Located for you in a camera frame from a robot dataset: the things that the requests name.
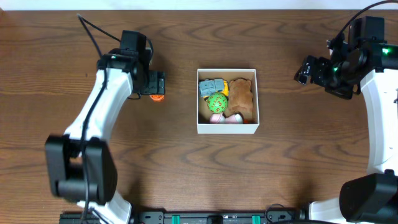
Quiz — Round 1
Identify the white cardboard box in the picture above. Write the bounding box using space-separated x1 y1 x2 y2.
197 68 260 134

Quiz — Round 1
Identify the black cable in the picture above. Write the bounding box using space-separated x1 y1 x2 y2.
326 0 398 47
76 13 122 224

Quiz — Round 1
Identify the left black cable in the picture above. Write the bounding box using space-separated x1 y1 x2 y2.
76 13 122 224

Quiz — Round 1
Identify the yellow grey toy truck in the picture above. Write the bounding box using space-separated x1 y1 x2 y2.
198 78 229 98

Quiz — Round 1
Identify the right black cable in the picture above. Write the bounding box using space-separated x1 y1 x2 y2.
326 0 398 47

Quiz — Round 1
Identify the white pink rabbit figure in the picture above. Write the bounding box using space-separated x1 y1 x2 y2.
210 113 249 124

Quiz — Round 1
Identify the brown plush bear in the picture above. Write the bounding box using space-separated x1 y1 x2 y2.
227 78 253 120

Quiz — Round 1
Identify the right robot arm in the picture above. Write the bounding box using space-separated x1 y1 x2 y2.
294 42 397 223

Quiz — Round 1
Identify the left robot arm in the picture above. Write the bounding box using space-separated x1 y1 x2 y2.
45 49 165 223

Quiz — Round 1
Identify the orange patterned ball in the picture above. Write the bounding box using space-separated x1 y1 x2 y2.
150 95 165 102

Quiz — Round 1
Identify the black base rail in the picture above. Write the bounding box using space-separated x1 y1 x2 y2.
58 210 312 224

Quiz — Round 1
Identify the green numbered dice ball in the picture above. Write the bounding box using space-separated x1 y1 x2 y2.
206 93 228 114

